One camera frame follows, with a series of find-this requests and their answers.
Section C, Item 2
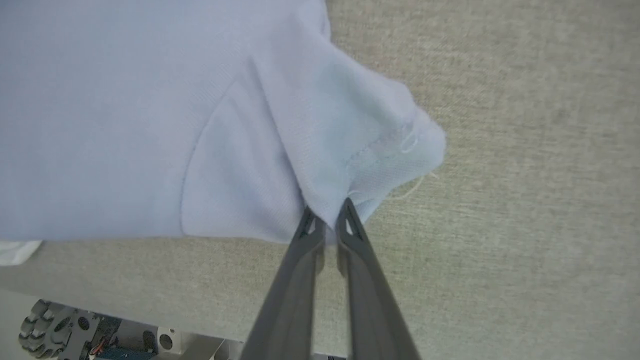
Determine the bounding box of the grey mecanum wheel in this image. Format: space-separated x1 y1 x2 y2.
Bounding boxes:
19 299 101 360

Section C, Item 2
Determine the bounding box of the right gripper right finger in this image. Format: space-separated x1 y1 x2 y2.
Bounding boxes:
335 197 422 360

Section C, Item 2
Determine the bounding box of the light blue white-sleeved shirt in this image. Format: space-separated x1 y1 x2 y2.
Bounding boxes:
0 0 447 267

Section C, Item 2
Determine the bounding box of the white robot wheeled base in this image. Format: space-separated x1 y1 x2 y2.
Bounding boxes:
75 312 346 360

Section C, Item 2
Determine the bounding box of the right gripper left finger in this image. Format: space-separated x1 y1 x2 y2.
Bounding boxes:
240 205 327 360

